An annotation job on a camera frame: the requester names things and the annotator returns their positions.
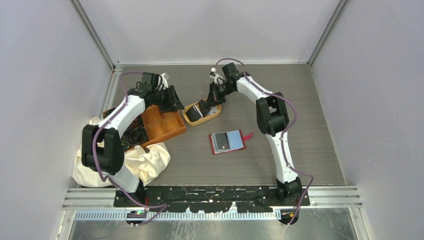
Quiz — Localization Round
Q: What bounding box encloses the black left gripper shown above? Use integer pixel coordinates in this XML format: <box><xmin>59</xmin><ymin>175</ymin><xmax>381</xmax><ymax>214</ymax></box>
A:
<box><xmin>152</xmin><ymin>85</ymin><xmax>184</xmax><ymax>113</ymax></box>

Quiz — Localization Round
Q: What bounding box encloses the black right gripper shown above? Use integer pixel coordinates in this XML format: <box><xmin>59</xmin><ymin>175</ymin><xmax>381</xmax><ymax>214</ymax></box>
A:
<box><xmin>204</xmin><ymin>82</ymin><xmax>235</xmax><ymax>110</ymax></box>

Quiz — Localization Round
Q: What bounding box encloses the tan oval tray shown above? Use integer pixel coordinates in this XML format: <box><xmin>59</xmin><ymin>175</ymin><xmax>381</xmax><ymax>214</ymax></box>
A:
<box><xmin>182</xmin><ymin>98</ymin><xmax>222</xmax><ymax>127</ymax></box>

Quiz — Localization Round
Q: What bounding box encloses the red leather card holder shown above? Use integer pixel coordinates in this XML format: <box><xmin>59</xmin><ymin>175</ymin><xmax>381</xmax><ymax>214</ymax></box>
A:
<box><xmin>208</xmin><ymin>129</ymin><xmax>254</xmax><ymax>155</ymax></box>

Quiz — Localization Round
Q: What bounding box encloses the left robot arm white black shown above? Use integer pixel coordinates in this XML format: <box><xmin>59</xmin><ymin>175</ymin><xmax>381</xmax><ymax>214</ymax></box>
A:
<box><xmin>81</xmin><ymin>72</ymin><xmax>184</xmax><ymax>207</ymax></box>

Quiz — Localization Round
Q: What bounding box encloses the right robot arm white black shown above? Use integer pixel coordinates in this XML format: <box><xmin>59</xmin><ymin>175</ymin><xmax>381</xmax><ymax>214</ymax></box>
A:
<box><xmin>206</xmin><ymin>63</ymin><xmax>303</xmax><ymax>206</ymax></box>

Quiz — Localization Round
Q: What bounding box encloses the orange compartment organizer tray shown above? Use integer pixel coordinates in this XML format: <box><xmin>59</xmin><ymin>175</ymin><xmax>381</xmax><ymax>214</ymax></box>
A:
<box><xmin>121</xmin><ymin>105</ymin><xmax>187</xmax><ymax>148</ymax></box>

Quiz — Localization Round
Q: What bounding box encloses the green dark bundle in organizer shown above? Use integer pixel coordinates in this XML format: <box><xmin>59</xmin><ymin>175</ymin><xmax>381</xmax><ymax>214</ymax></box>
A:
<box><xmin>121</xmin><ymin>140</ymin><xmax>133</xmax><ymax>152</ymax></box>

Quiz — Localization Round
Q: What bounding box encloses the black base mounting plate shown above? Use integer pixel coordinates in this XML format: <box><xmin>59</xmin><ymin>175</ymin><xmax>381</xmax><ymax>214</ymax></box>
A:
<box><xmin>113</xmin><ymin>185</ymin><xmax>310</xmax><ymax>214</ymax></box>

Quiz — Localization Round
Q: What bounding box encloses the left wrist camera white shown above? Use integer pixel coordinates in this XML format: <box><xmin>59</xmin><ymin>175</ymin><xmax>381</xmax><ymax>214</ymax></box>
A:
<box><xmin>157</xmin><ymin>72</ymin><xmax>169</xmax><ymax>90</ymax></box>

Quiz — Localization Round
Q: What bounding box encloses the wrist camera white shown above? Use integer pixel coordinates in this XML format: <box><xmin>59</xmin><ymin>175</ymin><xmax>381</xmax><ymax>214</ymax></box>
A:
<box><xmin>157</xmin><ymin>72</ymin><xmax>169</xmax><ymax>90</ymax></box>
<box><xmin>209</xmin><ymin>67</ymin><xmax>224</xmax><ymax>85</ymax></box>

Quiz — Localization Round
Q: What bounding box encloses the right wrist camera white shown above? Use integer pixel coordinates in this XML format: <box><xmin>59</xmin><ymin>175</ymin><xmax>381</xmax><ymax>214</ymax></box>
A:
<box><xmin>209</xmin><ymin>67</ymin><xmax>224</xmax><ymax>85</ymax></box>

